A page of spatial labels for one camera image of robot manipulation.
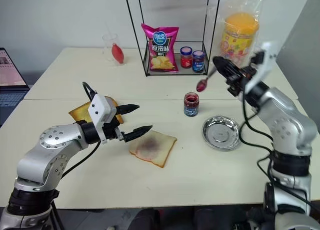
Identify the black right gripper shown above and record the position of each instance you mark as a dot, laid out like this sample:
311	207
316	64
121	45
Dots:
238	78

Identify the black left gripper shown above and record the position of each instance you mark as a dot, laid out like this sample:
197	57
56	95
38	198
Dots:
110	132

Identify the metal spoon with jam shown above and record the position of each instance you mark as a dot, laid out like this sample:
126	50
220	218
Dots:
202	85

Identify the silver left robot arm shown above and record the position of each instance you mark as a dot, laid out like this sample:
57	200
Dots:
50	139

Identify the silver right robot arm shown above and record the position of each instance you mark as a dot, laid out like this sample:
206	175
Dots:
287	119

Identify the blue label lidded jam jar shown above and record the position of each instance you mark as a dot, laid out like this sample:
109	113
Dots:
198	63

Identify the white bread slice with jam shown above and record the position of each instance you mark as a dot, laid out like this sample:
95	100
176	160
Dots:
155	149

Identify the red lidded jam jar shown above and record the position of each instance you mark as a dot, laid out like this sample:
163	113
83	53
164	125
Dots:
186	59

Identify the open blueberry jam jar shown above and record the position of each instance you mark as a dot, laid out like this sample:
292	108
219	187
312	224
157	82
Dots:
191	107

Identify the toasted brown bread slice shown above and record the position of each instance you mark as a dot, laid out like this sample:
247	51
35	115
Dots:
78	113

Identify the yellow lidded candy jar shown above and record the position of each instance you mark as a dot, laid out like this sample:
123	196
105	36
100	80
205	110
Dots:
237	39

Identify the round shiny metal plate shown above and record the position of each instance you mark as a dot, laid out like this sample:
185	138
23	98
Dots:
221	133

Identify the pink potato chips bag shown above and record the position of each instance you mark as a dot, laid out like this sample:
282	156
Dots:
161	49

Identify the red oval object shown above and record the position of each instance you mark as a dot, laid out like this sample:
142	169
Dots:
118	54

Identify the bagged orange snack container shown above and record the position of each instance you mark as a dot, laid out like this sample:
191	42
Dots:
250	4

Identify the clear drinking glass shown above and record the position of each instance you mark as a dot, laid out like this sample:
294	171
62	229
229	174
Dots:
107	47

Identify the dark rounded shape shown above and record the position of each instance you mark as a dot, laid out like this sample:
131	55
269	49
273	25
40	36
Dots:
143	220

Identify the open laptop computer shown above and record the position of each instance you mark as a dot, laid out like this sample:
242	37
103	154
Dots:
11	72

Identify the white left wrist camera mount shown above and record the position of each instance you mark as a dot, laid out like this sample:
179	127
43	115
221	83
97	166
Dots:
98	109

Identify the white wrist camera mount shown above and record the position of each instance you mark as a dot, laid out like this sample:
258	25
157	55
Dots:
98	109
268	57

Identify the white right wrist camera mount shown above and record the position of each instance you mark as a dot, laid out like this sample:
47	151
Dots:
268	57

